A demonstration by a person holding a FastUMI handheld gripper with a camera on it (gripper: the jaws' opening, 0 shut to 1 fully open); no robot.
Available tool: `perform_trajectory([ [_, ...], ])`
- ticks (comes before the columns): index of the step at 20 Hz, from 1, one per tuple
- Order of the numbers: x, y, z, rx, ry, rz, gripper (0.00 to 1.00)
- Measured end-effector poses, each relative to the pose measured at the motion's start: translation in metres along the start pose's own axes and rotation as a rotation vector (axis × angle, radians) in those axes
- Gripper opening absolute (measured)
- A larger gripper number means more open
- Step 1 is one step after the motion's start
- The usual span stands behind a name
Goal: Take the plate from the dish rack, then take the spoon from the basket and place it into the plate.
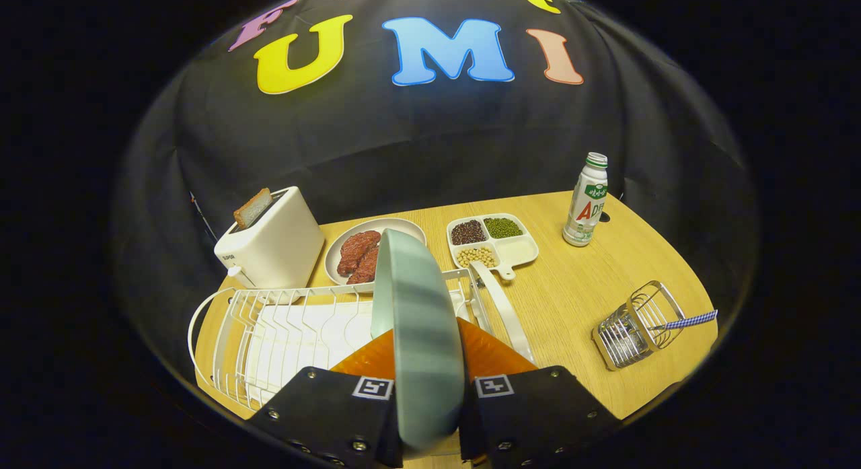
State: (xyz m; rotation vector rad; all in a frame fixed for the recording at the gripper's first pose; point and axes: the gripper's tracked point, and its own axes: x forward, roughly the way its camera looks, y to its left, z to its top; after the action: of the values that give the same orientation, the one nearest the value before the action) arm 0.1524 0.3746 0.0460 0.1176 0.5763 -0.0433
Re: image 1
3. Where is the beige round plate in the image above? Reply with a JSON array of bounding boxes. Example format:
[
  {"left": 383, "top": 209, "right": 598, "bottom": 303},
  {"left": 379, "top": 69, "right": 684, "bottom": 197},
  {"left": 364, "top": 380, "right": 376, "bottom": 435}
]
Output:
[{"left": 324, "top": 217, "right": 427, "bottom": 293}]

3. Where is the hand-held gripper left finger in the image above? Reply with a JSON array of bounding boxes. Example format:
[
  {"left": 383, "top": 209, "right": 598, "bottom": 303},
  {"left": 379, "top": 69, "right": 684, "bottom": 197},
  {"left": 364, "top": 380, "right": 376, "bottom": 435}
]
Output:
[{"left": 246, "top": 328, "right": 404, "bottom": 468}]

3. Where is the pile of dark beans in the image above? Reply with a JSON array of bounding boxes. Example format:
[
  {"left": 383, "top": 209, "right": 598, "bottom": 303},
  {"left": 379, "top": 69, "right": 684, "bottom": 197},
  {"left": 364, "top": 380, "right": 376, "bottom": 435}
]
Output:
[{"left": 451, "top": 219, "right": 486, "bottom": 246}]

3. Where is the white drip tray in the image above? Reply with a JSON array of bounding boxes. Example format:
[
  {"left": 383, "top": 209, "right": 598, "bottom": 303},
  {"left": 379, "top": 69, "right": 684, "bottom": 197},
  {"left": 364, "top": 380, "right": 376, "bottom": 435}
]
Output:
[{"left": 246, "top": 301, "right": 377, "bottom": 402}]

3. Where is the black backdrop cloth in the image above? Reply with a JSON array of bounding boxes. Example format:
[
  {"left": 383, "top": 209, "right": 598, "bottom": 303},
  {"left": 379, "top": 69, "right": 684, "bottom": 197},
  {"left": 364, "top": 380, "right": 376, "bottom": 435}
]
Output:
[{"left": 111, "top": 0, "right": 761, "bottom": 382}]

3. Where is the brown toast slice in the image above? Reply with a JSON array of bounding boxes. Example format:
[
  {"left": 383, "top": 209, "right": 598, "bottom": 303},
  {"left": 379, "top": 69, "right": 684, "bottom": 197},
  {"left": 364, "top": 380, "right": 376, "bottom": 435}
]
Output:
[{"left": 233, "top": 188, "right": 274, "bottom": 229}]

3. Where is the light green plate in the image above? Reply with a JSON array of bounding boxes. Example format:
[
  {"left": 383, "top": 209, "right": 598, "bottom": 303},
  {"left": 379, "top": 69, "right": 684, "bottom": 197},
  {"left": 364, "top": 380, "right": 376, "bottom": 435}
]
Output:
[{"left": 371, "top": 228, "right": 466, "bottom": 453}]

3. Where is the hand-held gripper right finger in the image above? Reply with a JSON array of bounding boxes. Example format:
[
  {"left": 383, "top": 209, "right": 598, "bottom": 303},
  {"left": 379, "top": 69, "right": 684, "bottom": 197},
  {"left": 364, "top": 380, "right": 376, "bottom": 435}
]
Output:
[{"left": 457, "top": 316, "right": 623, "bottom": 466}]

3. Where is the metal wire basket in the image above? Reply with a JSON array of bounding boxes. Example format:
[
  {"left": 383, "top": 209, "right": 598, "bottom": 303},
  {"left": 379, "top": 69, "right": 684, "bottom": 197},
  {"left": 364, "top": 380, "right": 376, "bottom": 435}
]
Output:
[{"left": 591, "top": 281, "right": 686, "bottom": 371}]

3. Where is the pile of green beans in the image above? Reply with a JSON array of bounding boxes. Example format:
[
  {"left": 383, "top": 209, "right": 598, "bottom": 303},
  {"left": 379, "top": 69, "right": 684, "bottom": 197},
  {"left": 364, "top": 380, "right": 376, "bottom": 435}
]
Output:
[{"left": 484, "top": 217, "right": 523, "bottom": 239}]

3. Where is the white wire dish rack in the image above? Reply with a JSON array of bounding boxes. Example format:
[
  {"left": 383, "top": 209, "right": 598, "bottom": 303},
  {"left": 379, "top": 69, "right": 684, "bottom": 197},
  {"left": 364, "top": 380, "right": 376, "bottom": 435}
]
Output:
[{"left": 188, "top": 260, "right": 537, "bottom": 412}]

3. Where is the white divided tray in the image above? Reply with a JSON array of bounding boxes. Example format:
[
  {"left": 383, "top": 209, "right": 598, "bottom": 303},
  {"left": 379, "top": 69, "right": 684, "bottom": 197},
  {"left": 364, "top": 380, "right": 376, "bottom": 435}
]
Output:
[{"left": 447, "top": 213, "right": 540, "bottom": 281}]

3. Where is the white drink bottle green label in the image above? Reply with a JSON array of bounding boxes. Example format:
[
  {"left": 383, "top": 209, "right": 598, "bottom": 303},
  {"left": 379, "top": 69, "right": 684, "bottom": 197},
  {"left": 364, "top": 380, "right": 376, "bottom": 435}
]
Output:
[{"left": 562, "top": 152, "right": 609, "bottom": 247}]

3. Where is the blue checked handle spoon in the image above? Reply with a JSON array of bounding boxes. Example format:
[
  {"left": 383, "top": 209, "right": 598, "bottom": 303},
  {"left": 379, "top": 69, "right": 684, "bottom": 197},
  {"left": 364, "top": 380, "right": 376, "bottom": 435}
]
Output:
[{"left": 649, "top": 310, "right": 718, "bottom": 332}]

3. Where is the red meat piece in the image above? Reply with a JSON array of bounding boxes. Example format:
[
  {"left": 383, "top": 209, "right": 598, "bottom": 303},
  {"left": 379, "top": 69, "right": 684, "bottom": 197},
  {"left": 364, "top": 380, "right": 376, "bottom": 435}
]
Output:
[
  {"left": 337, "top": 230, "right": 382, "bottom": 277},
  {"left": 346, "top": 246, "right": 381, "bottom": 285}
]

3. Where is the pile of yellow beans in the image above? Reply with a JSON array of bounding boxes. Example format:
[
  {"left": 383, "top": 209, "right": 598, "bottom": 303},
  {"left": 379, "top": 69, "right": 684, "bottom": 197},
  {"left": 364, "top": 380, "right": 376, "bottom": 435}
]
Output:
[{"left": 457, "top": 246, "right": 498, "bottom": 268}]

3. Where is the white toaster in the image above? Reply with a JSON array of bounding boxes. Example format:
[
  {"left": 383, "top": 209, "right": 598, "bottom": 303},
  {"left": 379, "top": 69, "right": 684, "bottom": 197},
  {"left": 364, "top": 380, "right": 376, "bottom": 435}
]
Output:
[{"left": 214, "top": 186, "right": 326, "bottom": 305}]

